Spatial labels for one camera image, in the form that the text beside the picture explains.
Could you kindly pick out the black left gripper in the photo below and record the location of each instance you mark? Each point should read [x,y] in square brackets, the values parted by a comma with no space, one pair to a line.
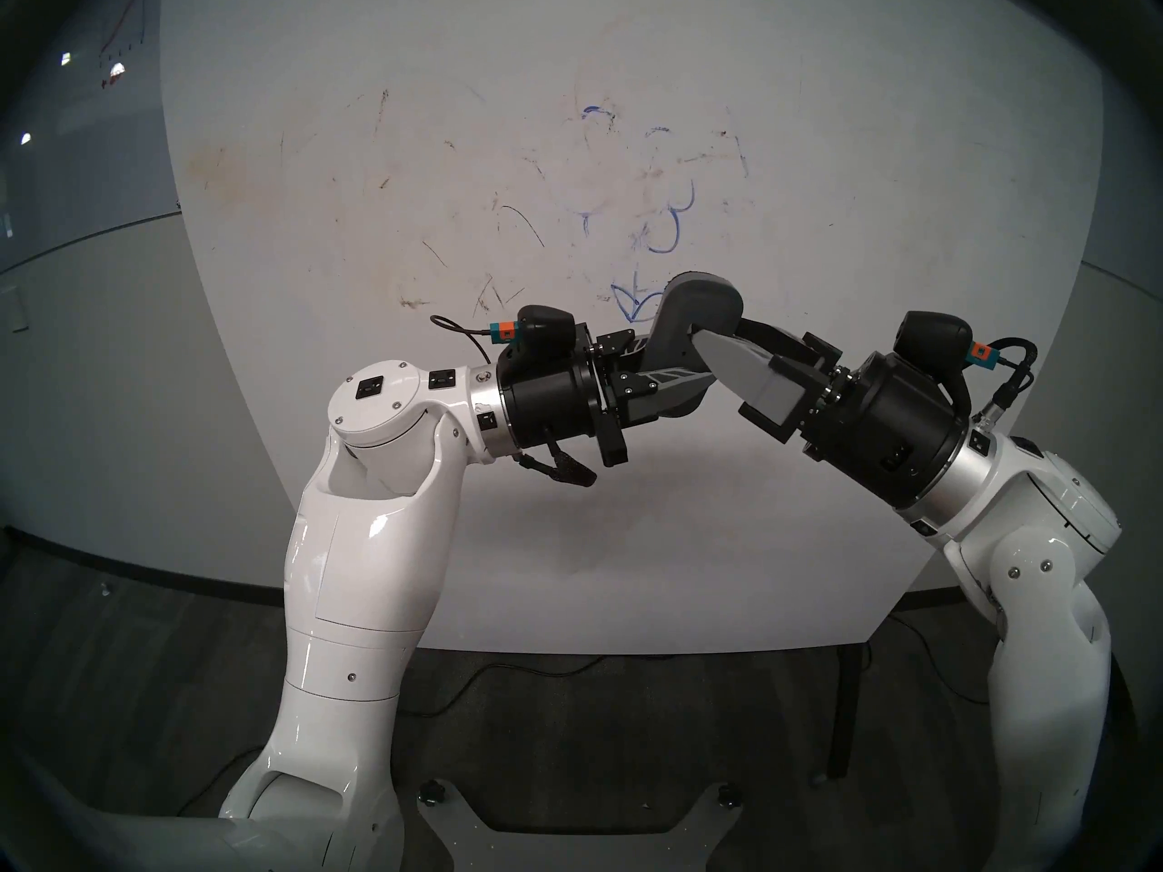
[545,407]

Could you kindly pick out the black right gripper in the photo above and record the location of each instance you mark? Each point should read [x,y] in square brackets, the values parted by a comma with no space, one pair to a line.
[881,434]

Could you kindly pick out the dark grey whiteboard eraser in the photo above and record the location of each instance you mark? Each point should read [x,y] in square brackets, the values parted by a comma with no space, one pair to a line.
[700,302]

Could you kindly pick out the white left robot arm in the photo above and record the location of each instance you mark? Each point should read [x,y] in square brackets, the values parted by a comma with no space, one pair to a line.
[354,561]

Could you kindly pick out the white whiteboard panel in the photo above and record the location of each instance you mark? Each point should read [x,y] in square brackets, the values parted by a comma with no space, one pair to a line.
[454,153]

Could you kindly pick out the black table leg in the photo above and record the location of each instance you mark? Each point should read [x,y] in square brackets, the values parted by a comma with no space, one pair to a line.
[846,711]

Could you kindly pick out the black base knob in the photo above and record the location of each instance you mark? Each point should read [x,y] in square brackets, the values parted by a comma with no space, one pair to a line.
[728,796]
[431,794]

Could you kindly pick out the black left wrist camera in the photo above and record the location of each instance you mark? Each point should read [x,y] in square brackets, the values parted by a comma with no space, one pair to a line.
[541,325]

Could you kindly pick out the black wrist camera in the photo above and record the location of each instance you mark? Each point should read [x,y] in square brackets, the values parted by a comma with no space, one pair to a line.
[541,325]
[931,339]

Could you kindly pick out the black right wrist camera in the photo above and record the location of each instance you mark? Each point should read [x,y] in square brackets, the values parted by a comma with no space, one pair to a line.
[931,339]

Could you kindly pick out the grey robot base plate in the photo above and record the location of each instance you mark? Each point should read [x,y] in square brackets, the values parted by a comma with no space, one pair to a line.
[454,843]

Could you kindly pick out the wall board with red marks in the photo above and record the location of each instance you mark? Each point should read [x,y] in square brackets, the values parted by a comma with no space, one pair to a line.
[109,107]

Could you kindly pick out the white wall plate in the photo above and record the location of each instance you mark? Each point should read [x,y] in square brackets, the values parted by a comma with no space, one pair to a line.
[18,309]

